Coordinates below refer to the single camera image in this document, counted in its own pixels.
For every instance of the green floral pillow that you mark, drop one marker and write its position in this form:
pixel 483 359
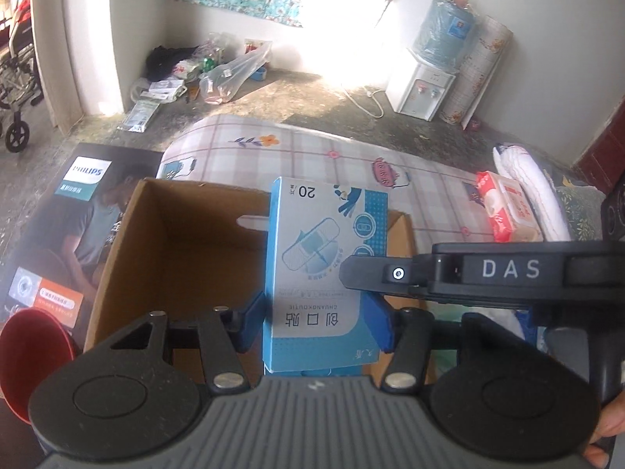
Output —
pixel 581 205

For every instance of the dark red wooden panel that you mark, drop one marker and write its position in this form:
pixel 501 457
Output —
pixel 603 156

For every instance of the large printed carton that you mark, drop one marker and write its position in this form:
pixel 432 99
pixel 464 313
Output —
pixel 58 234

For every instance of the brown cardboard box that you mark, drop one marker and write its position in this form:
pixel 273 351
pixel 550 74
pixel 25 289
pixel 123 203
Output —
pixel 195 234

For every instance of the rolled floral mat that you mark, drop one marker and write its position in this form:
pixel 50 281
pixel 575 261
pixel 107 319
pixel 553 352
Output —
pixel 481 73

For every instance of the wheelchair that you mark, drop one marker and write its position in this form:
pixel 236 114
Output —
pixel 19 78

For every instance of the white quilt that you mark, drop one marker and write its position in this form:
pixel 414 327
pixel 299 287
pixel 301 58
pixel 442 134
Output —
pixel 532 180

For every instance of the clear plastic bag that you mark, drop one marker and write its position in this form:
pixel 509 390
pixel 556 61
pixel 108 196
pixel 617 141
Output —
pixel 229 75

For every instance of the black bag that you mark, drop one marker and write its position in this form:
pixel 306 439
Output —
pixel 168 61

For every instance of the white packets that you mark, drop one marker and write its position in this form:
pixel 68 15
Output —
pixel 161 89

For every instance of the red and white packet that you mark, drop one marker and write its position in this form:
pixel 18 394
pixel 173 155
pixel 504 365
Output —
pixel 253 48

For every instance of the blue bandage box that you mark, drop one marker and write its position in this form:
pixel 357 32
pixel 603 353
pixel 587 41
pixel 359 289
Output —
pixel 317 254

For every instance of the white water dispenser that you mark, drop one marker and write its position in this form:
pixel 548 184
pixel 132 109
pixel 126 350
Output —
pixel 420 90

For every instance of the blue water jug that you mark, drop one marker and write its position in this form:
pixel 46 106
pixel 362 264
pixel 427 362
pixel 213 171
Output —
pixel 447 34

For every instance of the blue bowl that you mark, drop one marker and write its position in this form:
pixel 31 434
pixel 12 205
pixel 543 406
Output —
pixel 258 75

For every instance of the person's right hand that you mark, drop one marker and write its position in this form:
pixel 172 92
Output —
pixel 610 427

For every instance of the red plastic bowl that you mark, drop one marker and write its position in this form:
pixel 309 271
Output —
pixel 34 361

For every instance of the green and white packet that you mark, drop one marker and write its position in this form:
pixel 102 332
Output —
pixel 140 116

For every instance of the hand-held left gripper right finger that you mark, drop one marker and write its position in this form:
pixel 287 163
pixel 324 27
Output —
pixel 380 322

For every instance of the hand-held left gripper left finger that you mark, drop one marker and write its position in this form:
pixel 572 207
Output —
pixel 256 322

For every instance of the plaid bed sheet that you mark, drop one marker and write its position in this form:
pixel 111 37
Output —
pixel 302 156

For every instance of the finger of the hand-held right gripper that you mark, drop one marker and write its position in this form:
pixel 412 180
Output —
pixel 376 276

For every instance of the red wet wipes pack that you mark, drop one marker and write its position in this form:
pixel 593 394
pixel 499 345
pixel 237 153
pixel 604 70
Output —
pixel 505 205

